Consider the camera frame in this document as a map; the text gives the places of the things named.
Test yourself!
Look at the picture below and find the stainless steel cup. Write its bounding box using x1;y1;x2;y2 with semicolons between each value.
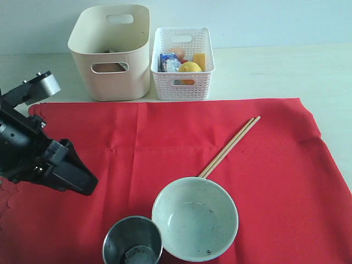
102;216;163;263

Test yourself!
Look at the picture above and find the cream plastic bin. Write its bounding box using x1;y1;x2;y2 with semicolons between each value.
68;4;150;101

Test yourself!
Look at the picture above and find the yellow cheese wedge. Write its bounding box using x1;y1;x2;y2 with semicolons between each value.
193;53;206;72

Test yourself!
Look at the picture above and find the yellow lemon with sticker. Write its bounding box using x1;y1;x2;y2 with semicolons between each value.
178;62;202;85

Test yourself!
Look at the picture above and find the left wooden chopstick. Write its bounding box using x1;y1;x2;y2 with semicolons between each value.
199;118;254;178

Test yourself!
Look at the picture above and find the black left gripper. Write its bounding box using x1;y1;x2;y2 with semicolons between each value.
1;87;98;196

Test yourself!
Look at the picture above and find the blue white milk carton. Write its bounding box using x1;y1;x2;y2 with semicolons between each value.
159;52;181;73

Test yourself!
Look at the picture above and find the pale green bowl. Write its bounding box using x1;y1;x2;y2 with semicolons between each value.
152;177;239;262

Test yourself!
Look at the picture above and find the wooden chopstick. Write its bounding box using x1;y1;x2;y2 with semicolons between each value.
199;118;254;178
206;116;261;178

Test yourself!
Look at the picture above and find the white perforated plastic basket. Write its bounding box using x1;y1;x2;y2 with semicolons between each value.
151;27;215;101

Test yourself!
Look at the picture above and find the red scalloped cloth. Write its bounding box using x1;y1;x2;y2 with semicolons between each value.
1;98;351;263

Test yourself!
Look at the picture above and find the right wooden chopstick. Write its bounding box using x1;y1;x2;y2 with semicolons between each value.
206;116;261;178

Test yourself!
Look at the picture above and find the brown egg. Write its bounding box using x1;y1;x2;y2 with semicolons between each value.
168;47;185;59

